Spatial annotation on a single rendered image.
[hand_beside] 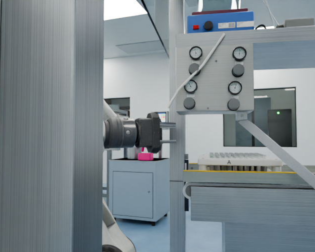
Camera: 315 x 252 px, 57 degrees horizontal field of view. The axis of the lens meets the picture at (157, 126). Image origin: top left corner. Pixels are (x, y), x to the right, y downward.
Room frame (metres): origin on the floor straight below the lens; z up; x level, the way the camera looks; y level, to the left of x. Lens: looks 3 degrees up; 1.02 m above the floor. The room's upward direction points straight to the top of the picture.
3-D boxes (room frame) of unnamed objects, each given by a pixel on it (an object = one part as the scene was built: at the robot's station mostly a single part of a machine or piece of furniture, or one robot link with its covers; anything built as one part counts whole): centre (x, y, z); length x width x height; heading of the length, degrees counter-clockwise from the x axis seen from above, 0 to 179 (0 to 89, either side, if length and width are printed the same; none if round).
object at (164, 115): (3.83, -0.03, 1.07); 0.23 x 0.10 x 0.62; 70
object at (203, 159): (0.98, -0.26, 0.95); 0.25 x 0.24 x 0.02; 170
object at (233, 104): (0.80, -0.21, 1.12); 0.03 x 0.02 x 0.04; 80
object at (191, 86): (0.83, -0.10, 1.17); 0.04 x 0.01 x 0.04; 80
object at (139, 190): (3.77, 0.22, 0.38); 0.63 x 0.57 x 0.76; 70
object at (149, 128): (0.86, 0.06, 1.03); 0.12 x 0.10 x 0.13; 112
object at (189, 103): (0.82, -0.09, 1.12); 0.03 x 0.02 x 0.05; 80
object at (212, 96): (0.88, -0.17, 1.19); 0.22 x 0.11 x 0.20; 80
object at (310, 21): (0.90, -0.43, 1.35); 0.10 x 0.07 x 0.06; 80
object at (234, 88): (0.81, -0.22, 1.16); 0.04 x 0.01 x 0.04; 80
